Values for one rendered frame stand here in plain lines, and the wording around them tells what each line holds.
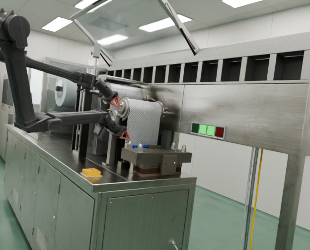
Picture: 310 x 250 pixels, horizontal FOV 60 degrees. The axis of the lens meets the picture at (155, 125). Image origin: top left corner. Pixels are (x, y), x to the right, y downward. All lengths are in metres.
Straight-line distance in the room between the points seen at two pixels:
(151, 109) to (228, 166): 2.88
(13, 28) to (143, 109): 0.91
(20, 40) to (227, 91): 0.98
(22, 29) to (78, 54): 6.49
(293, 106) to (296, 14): 2.99
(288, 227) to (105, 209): 0.87
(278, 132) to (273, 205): 2.81
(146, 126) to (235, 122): 0.55
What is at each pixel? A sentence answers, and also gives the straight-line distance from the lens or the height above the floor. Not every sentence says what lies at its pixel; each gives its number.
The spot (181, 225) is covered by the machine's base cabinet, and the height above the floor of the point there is 0.61.
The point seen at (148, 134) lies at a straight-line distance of 1.68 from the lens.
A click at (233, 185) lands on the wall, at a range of 4.38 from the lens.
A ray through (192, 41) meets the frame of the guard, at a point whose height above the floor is 1.69.
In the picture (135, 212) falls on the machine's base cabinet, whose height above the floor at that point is 0.74.
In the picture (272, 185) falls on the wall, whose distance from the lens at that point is 4.03.
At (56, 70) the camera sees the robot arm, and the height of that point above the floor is 1.41.
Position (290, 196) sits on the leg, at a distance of 1.47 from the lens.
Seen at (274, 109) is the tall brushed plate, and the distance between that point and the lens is 1.32.
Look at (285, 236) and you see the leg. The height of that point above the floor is 0.74.
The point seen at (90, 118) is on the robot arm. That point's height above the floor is 1.19.
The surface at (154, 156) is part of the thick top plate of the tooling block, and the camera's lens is 1.48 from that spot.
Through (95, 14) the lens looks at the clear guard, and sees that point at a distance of 2.20.
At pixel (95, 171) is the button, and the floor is 0.92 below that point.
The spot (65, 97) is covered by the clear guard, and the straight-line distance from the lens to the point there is 2.52.
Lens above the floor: 1.26
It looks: 3 degrees down
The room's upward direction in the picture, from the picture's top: 7 degrees clockwise
